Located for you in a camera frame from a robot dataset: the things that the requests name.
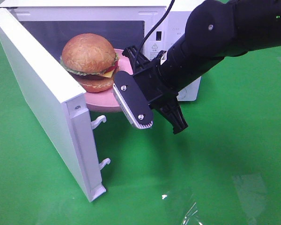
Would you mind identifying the clear tape patch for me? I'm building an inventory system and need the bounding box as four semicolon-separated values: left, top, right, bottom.
157;187;201;225

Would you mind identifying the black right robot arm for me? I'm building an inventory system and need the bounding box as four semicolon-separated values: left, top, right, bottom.
113;0;281;134

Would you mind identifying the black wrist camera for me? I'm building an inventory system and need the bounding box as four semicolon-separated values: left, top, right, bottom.
113;71;153;129

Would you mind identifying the white microwave door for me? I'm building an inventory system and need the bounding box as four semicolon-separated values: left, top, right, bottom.
0;8;110;201

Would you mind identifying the burger with lettuce and tomato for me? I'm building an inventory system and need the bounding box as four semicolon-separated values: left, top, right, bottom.
59;33;118;93

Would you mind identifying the pink round plate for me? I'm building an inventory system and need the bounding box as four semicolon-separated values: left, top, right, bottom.
84;49;133;113

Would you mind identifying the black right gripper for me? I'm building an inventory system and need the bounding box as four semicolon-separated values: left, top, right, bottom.
122;45;188;134

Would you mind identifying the green table mat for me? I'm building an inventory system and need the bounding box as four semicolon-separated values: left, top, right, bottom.
0;44;281;225

